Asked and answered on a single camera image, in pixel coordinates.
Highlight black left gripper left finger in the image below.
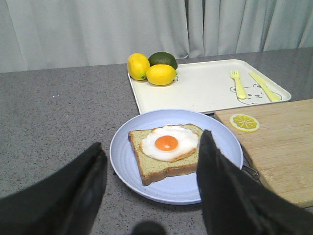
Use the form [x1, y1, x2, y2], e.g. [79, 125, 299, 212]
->
[0, 142, 108, 235]

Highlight cream rectangular tray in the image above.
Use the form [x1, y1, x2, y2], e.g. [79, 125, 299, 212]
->
[129, 59, 291, 114]

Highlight fried egg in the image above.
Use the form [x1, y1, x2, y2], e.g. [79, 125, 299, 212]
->
[140, 125, 199, 162]

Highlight yellow lemon slice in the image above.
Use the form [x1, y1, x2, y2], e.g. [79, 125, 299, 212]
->
[229, 114, 260, 133]

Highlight yellow plastic fork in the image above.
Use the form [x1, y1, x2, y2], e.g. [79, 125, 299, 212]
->
[230, 70, 247, 99]

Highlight bread slice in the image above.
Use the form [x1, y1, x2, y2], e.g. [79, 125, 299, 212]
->
[128, 123, 203, 186]

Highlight wooden cutting board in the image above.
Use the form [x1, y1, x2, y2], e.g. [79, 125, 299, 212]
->
[214, 99, 313, 208]

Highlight white curtain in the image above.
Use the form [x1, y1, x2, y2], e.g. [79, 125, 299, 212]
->
[0, 0, 313, 72]

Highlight light blue round plate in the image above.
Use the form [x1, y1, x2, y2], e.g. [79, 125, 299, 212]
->
[110, 109, 243, 205]

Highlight rear yellow lemon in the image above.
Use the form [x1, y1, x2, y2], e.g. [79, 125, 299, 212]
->
[127, 53, 150, 81]

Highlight yellow plastic knife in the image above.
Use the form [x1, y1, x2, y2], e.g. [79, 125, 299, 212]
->
[248, 72, 281, 102]

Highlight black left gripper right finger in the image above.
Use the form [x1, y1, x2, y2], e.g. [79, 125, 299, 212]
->
[197, 130, 313, 235]

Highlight front yellow lemon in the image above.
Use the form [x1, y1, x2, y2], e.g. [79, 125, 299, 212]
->
[146, 64, 177, 86]

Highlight green lime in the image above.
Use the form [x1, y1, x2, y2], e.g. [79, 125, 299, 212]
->
[148, 52, 178, 70]

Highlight metal cutting board handle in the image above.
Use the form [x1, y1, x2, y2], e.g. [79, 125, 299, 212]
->
[242, 165, 260, 180]

